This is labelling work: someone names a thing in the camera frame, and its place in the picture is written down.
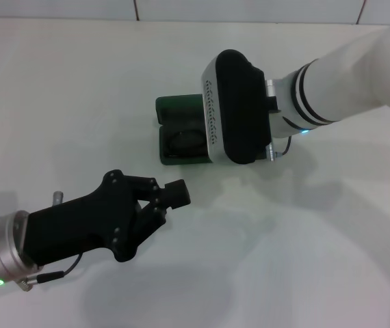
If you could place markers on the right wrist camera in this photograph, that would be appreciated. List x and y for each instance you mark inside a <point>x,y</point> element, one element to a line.
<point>243,109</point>

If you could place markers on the black glasses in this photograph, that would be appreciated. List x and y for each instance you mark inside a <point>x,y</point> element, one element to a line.
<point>186,143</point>

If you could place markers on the green glasses case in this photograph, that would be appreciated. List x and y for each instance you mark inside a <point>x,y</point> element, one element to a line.
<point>181,109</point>

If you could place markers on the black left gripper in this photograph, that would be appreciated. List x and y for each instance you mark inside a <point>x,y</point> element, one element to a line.
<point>78,222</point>

